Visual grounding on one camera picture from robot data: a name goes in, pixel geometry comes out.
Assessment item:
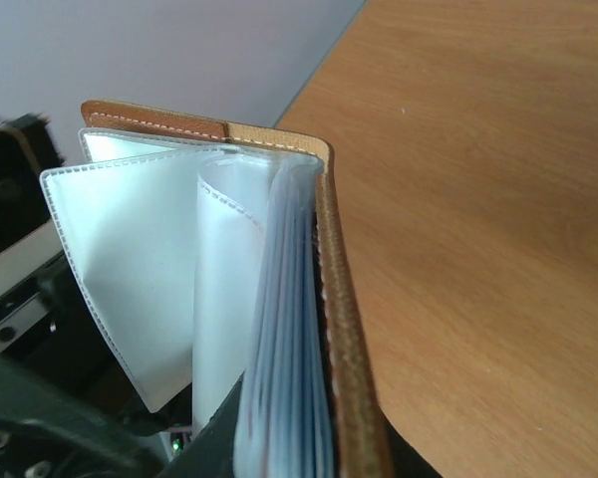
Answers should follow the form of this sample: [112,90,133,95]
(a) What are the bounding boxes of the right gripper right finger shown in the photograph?
[384,416,443,478]

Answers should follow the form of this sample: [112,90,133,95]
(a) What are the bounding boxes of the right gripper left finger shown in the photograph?
[157,377,243,478]

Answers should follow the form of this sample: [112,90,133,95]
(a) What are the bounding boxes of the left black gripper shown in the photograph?
[0,254,191,477]

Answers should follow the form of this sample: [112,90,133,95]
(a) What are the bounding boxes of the brown leather card holder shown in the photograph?
[40,100,394,477]

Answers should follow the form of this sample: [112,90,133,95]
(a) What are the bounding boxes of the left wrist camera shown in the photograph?
[0,114,63,298]

